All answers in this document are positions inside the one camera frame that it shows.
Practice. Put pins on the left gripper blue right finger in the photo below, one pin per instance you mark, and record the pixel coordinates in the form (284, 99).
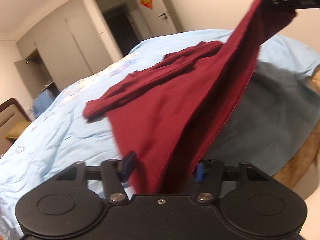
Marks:
(209, 174)

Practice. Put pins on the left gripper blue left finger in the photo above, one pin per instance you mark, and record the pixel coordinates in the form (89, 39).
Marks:
(114, 173)

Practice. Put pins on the dark red sweater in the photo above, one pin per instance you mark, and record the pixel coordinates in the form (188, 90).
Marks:
(170, 113)

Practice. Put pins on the blue clothes pile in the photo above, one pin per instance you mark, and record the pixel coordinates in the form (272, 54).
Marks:
(42, 102)

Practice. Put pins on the white bedroom door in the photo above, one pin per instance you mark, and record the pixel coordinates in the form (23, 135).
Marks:
(157, 26)

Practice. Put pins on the light blue cartoon bedsheet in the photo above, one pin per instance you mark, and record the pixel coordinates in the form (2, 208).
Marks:
(61, 136)

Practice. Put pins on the olive green pillow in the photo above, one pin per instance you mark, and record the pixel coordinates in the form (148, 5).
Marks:
(17, 130)

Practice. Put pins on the brown padded headboard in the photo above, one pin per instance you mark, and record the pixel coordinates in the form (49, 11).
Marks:
(11, 113)

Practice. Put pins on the open grey wardrobe door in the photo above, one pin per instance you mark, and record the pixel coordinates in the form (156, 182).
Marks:
(32, 76)

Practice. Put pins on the grey built-in wardrobe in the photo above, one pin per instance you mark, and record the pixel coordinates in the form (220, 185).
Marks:
(68, 44)

